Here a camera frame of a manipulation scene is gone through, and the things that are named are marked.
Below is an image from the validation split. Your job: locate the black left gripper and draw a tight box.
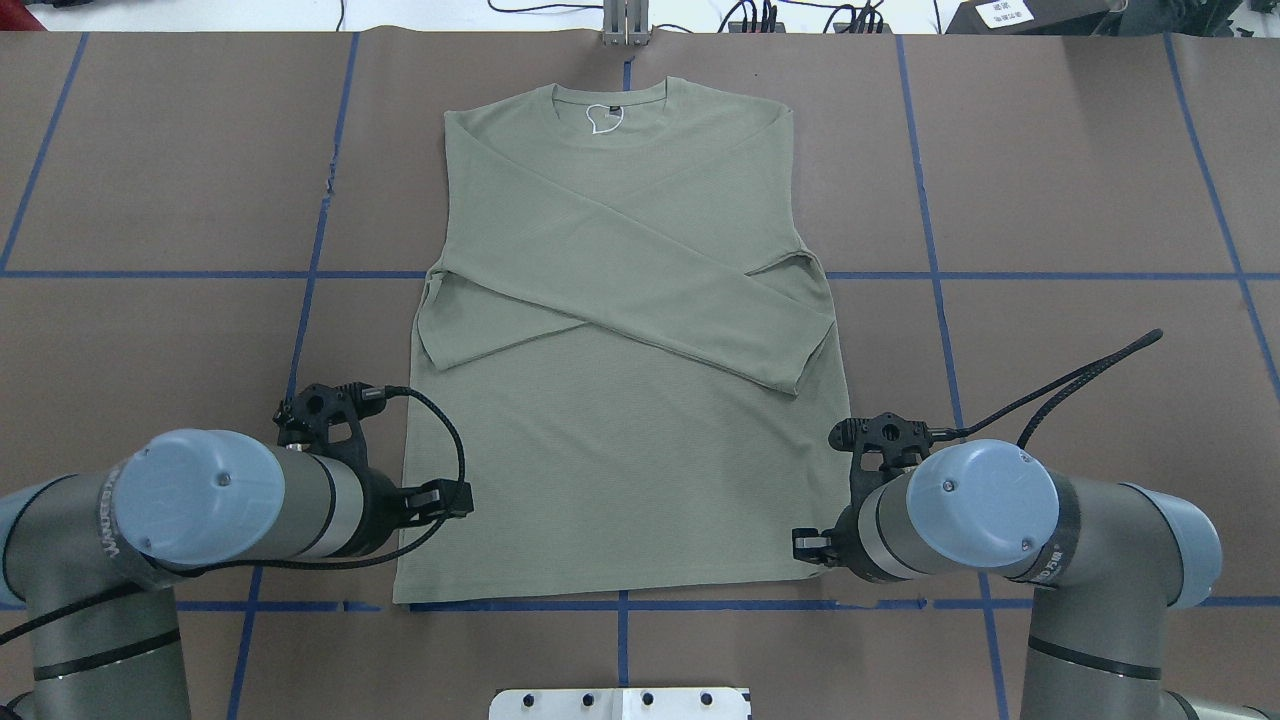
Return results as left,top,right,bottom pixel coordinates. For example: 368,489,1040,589
346,470,475,556

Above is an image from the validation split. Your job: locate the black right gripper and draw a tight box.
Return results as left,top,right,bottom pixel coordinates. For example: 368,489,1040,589
792,489,901,583

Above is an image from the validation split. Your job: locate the olive green long-sleeve shirt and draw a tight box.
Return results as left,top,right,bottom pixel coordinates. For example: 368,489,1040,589
393,77,850,603

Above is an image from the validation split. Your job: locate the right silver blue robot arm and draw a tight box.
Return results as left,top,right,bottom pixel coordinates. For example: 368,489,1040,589
792,439,1277,719

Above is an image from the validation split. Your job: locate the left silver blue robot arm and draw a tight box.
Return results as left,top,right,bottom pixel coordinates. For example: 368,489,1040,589
3,429,474,719

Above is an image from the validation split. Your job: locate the orange black connector board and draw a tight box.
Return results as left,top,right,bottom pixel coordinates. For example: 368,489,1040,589
716,1,892,36

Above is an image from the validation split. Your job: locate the white labelled black box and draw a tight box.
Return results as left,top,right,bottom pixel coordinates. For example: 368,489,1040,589
943,1,1130,36

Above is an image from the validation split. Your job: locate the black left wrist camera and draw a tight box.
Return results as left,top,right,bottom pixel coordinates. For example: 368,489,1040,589
271,382,388,471

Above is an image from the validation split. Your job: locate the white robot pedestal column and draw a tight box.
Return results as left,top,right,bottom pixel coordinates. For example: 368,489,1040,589
488,685,754,719

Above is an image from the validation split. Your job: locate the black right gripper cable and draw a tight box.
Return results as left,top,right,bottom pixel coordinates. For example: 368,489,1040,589
931,328,1165,451

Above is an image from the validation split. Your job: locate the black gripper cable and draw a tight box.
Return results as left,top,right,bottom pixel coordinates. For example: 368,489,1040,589
931,328,1165,451
0,386,468,641

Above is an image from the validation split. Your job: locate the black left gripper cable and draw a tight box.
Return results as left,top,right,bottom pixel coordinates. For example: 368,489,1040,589
0,386,468,641

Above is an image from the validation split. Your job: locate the aluminium frame post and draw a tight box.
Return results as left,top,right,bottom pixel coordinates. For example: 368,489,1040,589
600,0,652,47

